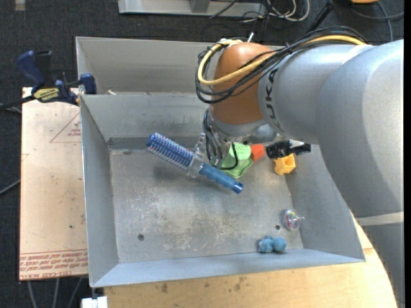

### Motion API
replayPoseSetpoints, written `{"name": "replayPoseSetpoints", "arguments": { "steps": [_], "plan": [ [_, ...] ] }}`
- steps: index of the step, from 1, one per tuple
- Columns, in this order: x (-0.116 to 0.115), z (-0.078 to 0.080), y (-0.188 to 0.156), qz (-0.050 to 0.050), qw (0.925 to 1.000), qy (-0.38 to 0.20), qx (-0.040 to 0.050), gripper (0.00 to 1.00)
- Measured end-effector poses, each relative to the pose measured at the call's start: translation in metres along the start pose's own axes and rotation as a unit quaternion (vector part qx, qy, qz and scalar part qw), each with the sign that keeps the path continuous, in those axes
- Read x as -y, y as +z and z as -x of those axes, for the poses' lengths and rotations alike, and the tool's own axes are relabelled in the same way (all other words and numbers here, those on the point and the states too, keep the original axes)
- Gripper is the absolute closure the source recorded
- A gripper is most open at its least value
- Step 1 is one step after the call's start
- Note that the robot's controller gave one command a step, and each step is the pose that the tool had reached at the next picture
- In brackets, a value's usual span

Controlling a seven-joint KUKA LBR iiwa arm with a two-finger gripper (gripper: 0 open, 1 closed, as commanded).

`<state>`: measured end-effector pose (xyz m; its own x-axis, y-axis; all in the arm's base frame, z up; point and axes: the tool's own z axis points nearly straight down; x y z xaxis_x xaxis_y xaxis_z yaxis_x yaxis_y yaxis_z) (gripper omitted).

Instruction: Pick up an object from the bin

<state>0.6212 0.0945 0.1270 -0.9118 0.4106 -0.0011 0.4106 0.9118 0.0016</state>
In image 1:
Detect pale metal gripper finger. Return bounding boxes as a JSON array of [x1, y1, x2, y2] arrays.
[[186, 158, 204, 179], [193, 132, 207, 160]]

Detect light green star-shaped toy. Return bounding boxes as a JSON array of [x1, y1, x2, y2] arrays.
[[215, 142, 254, 176]]

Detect grey metal bin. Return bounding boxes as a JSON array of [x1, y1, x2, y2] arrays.
[[75, 36, 367, 289]]

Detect blue fuzzy toy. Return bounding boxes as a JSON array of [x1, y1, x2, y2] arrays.
[[257, 235, 288, 254]]

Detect brown cardboard board red print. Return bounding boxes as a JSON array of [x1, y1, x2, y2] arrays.
[[19, 87, 89, 282]]

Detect blue hairbrush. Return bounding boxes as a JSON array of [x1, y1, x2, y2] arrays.
[[146, 132, 245, 195]]

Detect small orange block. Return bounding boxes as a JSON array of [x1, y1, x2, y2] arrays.
[[250, 144, 266, 162]]

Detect yellow block with hole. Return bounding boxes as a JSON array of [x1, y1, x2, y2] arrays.
[[272, 154, 297, 176]]

